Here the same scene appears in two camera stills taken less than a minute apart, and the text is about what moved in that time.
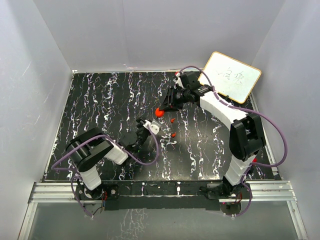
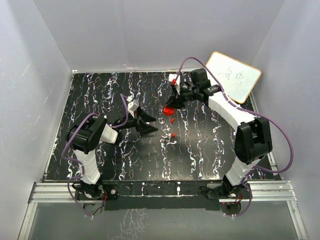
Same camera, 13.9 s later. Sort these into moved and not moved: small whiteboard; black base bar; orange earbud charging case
Moved: orange earbud charging case
Not moved: small whiteboard; black base bar
